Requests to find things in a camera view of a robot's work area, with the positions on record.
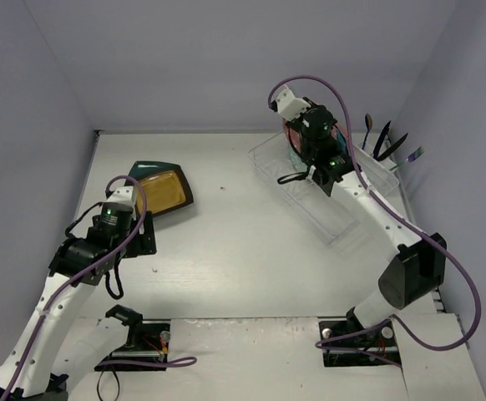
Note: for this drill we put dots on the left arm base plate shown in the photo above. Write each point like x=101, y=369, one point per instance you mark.
x=148, y=348

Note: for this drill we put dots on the red plate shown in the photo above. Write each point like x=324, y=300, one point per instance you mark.
x=292, y=130

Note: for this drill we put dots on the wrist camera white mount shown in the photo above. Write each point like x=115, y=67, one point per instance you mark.
x=124, y=195
x=287, y=105

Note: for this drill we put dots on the dark blue spoon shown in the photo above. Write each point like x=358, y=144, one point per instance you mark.
x=368, y=124

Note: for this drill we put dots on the blue polka dot plate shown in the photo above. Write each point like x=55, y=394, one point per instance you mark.
x=341, y=140

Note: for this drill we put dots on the blue knife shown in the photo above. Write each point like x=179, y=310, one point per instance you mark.
x=380, y=140

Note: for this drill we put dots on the dark teal square plate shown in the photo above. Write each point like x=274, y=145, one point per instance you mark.
x=143, y=169

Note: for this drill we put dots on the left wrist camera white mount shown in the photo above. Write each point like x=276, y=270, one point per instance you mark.
x=124, y=195

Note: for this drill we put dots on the light green flower plate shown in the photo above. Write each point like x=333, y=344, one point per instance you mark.
x=296, y=162

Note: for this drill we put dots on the clear wire dish rack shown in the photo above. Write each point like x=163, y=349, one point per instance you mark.
x=327, y=218

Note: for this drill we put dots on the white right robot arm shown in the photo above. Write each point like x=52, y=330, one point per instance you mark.
x=415, y=266

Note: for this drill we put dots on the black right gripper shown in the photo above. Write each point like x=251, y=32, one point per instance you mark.
x=306, y=139

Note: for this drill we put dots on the iridescent fork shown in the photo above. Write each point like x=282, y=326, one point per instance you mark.
x=416, y=154

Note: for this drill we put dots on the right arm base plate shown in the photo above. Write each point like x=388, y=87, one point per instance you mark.
x=376, y=348

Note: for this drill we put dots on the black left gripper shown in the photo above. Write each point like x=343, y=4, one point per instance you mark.
x=145, y=239

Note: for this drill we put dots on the yellow square plate black rim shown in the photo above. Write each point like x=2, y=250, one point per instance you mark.
x=165, y=191

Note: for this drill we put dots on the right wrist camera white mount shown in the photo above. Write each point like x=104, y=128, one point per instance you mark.
x=287, y=105

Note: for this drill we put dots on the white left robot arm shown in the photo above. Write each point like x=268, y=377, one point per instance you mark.
x=79, y=265

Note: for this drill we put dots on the black knife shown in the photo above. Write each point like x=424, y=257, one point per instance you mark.
x=392, y=148

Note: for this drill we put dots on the white cutlery holder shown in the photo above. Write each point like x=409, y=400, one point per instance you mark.
x=378, y=175

